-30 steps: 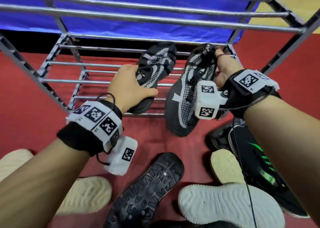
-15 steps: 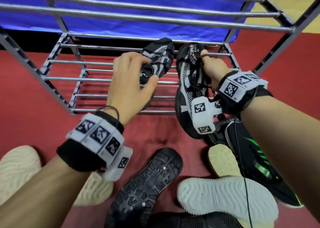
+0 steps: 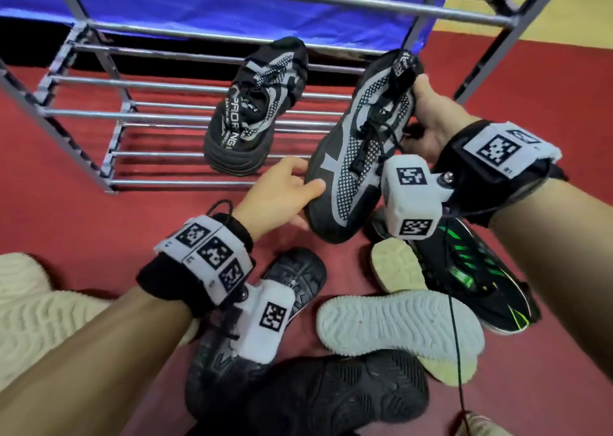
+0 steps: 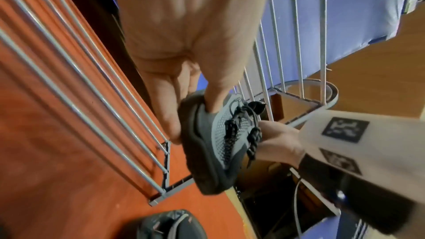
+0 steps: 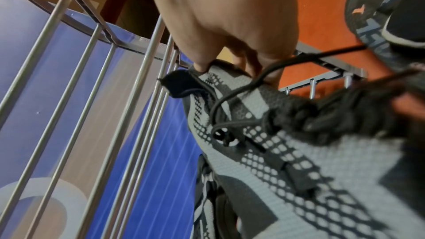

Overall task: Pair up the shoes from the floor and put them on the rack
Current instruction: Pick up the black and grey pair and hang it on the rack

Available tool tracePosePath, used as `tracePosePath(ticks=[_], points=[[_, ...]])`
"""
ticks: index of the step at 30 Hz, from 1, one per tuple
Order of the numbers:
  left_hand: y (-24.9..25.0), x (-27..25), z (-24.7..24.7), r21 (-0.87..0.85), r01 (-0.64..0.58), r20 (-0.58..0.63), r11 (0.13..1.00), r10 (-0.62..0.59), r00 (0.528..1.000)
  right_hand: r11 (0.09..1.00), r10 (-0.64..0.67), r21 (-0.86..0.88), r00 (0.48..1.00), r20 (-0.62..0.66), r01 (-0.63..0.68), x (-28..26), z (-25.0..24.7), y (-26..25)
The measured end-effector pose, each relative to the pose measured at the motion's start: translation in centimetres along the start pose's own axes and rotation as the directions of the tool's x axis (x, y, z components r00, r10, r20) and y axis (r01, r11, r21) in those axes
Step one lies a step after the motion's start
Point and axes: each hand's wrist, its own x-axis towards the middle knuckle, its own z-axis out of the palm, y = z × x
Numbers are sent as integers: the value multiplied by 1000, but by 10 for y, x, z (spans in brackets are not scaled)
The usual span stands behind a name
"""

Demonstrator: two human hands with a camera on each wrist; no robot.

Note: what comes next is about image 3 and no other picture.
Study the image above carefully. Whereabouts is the person's left hand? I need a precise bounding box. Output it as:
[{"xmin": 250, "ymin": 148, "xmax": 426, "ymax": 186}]
[{"xmin": 232, "ymin": 155, "xmax": 326, "ymax": 243}]

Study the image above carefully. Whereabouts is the person's right hand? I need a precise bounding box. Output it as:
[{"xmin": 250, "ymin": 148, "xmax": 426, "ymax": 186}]
[{"xmin": 400, "ymin": 73, "xmax": 481, "ymax": 163}]

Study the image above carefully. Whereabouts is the black grey mesh sneaker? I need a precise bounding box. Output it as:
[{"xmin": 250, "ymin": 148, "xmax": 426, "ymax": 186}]
[
  {"xmin": 203, "ymin": 36, "xmax": 310, "ymax": 178},
  {"xmin": 304, "ymin": 49, "xmax": 425, "ymax": 245}
]

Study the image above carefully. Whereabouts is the black lug-sole sneaker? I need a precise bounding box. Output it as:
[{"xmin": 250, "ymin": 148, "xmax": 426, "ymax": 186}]
[{"xmin": 184, "ymin": 248, "xmax": 328, "ymax": 417}]

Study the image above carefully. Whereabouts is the grey metal shoe rack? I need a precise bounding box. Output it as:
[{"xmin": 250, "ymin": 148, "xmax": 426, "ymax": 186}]
[{"xmin": 0, "ymin": 0, "xmax": 575, "ymax": 195}]

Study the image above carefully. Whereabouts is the cream-soled sneaker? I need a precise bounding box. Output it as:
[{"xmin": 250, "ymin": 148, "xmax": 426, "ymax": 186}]
[{"xmin": 370, "ymin": 237, "xmax": 480, "ymax": 387}]

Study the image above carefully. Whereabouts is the black green-striped sneaker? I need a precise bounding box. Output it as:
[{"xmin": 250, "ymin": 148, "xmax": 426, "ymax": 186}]
[{"xmin": 366, "ymin": 206, "xmax": 542, "ymax": 336}]

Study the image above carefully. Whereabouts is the white knit sneaker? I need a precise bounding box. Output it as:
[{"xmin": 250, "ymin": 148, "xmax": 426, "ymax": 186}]
[{"xmin": 315, "ymin": 290, "xmax": 485, "ymax": 361}]

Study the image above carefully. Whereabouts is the black ribbed-sole sneaker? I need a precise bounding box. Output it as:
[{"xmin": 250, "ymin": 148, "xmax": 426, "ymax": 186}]
[{"xmin": 191, "ymin": 349, "xmax": 430, "ymax": 436}]

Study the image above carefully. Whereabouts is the cream chunky sneaker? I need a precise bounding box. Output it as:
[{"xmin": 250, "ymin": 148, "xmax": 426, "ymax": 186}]
[{"xmin": 0, "ymin": 252, "xmax": 200, "ymax": 393}]

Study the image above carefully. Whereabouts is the pastel iridescent sneaker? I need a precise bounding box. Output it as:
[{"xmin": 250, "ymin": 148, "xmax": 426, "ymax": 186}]
[{"xmin": 455, "ymin": 411, "xmax": 513, "ymax": 436}]

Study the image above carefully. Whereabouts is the person's left forearm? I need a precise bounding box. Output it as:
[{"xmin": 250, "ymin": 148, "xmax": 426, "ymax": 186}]
[{"xmin": 0, "ymin": 285, "xmax": 200, "ymax": 436}]

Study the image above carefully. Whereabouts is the person's right forearm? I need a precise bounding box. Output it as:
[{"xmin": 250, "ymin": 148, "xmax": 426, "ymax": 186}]
[{"xmin": 488, "ymin": 179, "xmax": 613, "ymax": 384}]

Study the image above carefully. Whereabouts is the black marker right wristband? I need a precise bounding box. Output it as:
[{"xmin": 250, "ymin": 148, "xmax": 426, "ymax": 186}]
[{"xmin": 430, "ymin": 119, "xmax": 568, "ymax": 229}]

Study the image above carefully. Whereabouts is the black marker wristband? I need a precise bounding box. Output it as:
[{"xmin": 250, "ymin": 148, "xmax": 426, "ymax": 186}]
[
  {"xmin": 136, "ymin": 213, "xmax": 255, "ymax": 319},
  {"xmin": 430, "ymin": 119, "xmax": 568, "ymax": 229}
]

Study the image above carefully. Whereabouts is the black marker left wristband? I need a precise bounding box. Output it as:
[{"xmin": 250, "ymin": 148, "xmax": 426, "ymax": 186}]
[{"xmin": 136, "ymin": 213, "xmax": 255, "ymax": 319}]

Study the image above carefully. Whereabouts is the blue printed banner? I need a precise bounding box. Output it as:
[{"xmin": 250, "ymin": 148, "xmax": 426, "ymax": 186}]
[{"xmin": 0, "ymin": 0, "xmax": 460, "ymax": 54}]

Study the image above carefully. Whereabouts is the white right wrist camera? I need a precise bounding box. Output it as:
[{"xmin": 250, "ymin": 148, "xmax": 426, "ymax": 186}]
[{"xmin": 381, "ymin": 154, "xmax": 453, "ymax": 240}]

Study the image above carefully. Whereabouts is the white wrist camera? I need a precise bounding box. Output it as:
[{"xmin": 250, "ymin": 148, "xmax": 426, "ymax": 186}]
[
  {"xmin": 234, "ymin": 280, "xmax": 297, "ymax": 365},
  {"xmin": 381, "ymin": 154, "xmax": 453, "ymax": 240}
]

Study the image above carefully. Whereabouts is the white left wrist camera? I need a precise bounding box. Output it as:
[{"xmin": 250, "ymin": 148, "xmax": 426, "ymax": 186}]
[{"xmin": 234, "ymin": 280, "xmax": 297, "ymax": 365}]

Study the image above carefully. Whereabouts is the black right camera cable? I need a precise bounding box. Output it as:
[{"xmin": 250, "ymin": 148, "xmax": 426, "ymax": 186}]
[{"xmin": 445, "ymin": 239, "xmax": 468, "ymax": 417}]

